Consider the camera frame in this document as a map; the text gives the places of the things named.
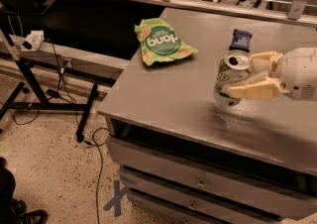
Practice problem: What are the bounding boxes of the black metal stand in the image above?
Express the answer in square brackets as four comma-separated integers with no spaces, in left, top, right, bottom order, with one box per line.
[0,30,98,143]

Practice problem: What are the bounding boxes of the dark blue snack packet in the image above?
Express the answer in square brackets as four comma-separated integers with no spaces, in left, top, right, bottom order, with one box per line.
[229,29,253,53]

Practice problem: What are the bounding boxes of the green 7up soda can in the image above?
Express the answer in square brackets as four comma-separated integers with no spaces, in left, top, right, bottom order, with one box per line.
[214,50,253,107]

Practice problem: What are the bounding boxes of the grey drawer cabinet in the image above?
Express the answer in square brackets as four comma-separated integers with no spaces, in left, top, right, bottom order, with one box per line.
[99,9,317,224]

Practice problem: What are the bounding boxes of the black floor cable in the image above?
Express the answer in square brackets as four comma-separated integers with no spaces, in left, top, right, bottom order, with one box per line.
[83,127,111,224]

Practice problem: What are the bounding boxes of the black shoe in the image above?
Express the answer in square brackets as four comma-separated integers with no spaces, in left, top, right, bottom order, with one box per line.
[14,209,48,224]

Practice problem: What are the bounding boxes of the white power adapter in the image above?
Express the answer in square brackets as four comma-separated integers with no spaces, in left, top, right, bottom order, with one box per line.
[22,31,45,52]

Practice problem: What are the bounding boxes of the green rice chip bag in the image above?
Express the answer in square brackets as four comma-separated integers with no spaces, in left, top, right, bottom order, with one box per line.
[135,18,198,66]

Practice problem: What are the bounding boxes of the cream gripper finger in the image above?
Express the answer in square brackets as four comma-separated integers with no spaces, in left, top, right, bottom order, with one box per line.
[222,70,282,100]
[251,51,283,71]

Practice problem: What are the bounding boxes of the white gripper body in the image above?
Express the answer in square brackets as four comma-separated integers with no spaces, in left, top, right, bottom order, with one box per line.
[275,48,317,101]

